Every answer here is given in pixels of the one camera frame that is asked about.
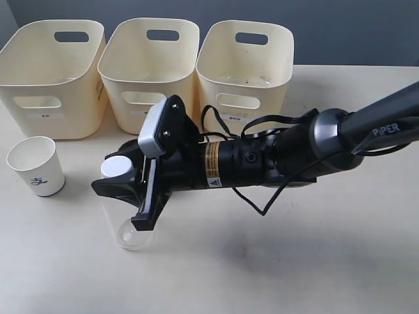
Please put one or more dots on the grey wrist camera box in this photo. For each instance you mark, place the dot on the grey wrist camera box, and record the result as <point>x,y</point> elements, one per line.
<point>167,128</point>

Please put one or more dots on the white paper cup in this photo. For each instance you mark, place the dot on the white paper cup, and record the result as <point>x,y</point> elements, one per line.
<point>36,161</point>

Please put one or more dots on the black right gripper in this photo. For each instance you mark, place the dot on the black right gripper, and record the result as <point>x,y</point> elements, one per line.
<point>223,164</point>

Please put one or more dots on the cream bin labelled plastic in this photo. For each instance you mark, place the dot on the cream bin labelled plastic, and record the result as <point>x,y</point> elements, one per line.
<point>244,69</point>

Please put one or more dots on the cream bin labelled paper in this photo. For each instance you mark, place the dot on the cream bin labelled paper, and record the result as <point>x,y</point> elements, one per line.
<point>145,61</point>

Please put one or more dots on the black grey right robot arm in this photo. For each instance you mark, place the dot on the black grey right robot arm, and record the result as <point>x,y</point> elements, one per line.
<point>321,143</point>

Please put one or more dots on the clear plastic bottle white cap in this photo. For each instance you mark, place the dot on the clear plastic bottle white cap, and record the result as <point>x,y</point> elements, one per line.
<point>119,213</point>

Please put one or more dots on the cream bin labelled wood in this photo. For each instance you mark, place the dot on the cream bin labelled wood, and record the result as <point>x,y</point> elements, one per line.
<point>49,78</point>

